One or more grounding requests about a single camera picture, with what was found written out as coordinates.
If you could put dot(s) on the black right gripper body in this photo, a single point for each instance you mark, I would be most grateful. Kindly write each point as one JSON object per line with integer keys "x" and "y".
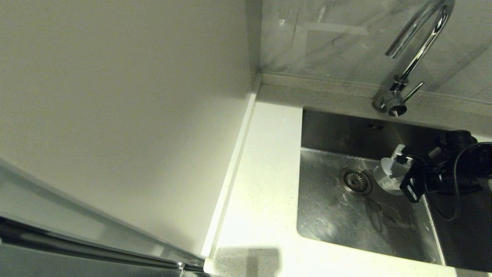
{"x": 415, "y": 184}

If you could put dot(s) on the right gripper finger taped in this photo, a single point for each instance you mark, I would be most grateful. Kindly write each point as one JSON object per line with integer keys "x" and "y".
{"x": 403, "y": 154}

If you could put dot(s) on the small white bowl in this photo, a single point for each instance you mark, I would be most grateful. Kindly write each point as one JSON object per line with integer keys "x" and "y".
{"x": 386, "y": 175}

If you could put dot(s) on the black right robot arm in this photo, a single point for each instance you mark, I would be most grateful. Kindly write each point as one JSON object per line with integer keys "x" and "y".
{"x": 472, "y": 165}

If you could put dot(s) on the stainless steel sink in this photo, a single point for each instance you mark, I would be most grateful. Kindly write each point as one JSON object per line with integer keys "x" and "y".
{"x": 338, "y": 223}

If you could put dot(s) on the chrome gooseneck faucet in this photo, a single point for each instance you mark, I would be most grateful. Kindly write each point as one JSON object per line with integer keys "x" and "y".
{"x": 392, "y": 100}

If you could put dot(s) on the round metal drain strainer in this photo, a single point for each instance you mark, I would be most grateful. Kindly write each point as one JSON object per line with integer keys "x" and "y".
{"x": 354, "y": 181}

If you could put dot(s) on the white countertop trim strip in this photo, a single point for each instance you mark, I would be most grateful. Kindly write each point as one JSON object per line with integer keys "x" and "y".
{"x": 230, "y": 173}

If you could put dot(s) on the tall white cabinet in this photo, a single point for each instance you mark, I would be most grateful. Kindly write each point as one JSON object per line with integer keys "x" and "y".
{"x": 115, "y": 96}

